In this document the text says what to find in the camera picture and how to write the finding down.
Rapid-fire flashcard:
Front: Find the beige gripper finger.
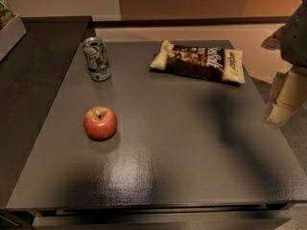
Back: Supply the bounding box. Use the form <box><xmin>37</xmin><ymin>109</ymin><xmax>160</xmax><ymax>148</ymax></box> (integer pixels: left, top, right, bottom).
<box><xmin>261</xmin><ymin>26</ymin><xmax>285</xmax><ymax>50</ymax></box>
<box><xmin>265</xmin><ymin>65</ymin><xmax>307</xmax><ymax>126</ymax></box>

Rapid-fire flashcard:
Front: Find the red apple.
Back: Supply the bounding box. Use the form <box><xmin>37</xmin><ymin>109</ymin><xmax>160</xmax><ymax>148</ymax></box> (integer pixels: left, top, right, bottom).
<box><xmin>83</xmin><ymin>105</ymin><xmax>117</xmax><ymax>141</ymax></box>

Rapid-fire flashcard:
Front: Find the brown chip bag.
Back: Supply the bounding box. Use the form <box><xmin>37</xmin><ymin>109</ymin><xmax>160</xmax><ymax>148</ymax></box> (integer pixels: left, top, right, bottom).
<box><xmin>151</xmin><ymin>40</ymin><xmax>245</xmax><ymax>84</ymax></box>

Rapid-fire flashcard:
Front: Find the white green soda can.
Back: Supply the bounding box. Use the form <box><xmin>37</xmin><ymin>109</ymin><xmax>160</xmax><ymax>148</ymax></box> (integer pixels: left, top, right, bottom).
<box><xmin>83</xmin><ymin>36</ymin><xmax>111</xmax><ymax>81</ymax></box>

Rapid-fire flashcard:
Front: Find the dark side counter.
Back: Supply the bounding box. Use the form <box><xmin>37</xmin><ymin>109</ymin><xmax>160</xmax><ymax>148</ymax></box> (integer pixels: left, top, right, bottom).
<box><xmin>0</xmin><ymin>16</ymin><xmax>93</xmax><ymax>210</ymax></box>

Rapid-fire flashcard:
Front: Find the white box on counter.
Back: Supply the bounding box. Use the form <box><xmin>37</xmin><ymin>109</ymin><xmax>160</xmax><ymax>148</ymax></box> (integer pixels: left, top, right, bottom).
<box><xmin>0</xmin><ymin>0</ymin><xmax>27</xmax><ymax>61</ymax></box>

